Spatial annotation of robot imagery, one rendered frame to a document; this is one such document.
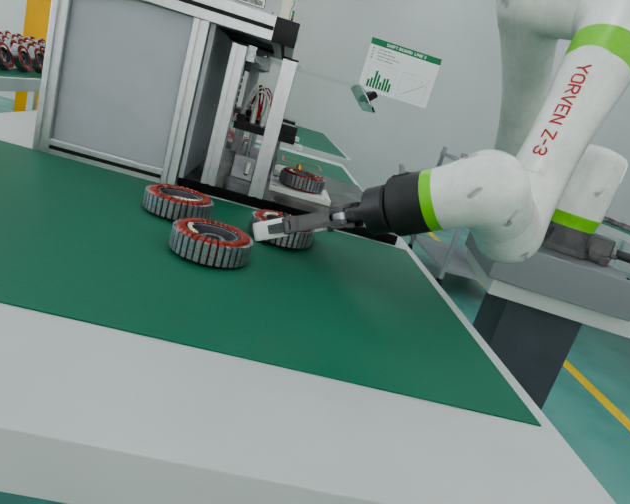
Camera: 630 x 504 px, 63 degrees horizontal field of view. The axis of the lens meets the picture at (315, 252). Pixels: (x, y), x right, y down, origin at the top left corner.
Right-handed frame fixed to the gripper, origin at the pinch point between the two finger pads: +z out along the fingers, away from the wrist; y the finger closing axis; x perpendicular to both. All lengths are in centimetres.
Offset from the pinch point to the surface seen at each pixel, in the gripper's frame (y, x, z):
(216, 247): 23.9, 1.7, -4.9
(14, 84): -47, -75, 140
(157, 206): 16.4, -6.5, 11.9
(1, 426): 58, 11, -14
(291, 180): -30.0, -11.9, 14.8
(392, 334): 16.1, 16.0, -23.6
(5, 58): -52, -90, 152
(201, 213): 11.4, -4.4, 7.6
